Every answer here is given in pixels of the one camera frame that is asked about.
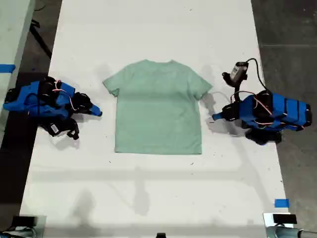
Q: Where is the pale green t-shirt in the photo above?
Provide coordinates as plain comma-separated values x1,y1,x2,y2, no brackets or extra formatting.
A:
102,59,213,156

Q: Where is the blue tape strip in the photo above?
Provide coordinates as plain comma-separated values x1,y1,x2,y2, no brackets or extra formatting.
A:
274,198,290,208
0,63,16,73

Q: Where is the black stand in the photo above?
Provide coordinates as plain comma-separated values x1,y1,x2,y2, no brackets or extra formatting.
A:
29,19,53,59

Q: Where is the pale side table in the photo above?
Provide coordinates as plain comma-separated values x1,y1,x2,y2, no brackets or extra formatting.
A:
0,0,35,149

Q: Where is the silver metal plate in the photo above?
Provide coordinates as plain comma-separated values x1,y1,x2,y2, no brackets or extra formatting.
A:
17,214,47,238
263,212,276,228

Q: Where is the small black box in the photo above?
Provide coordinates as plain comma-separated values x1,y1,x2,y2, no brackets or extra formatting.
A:
272,214,297,224
11,216,37,226

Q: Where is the grey tube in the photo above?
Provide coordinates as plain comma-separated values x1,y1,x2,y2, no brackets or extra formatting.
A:
266,225,317,238

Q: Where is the black camera box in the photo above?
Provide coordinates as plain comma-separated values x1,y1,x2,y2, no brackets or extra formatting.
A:
222,61,249,87
39,119,80,141

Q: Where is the black camera cable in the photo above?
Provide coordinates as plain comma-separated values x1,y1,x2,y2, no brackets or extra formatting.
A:
246,58,270,94

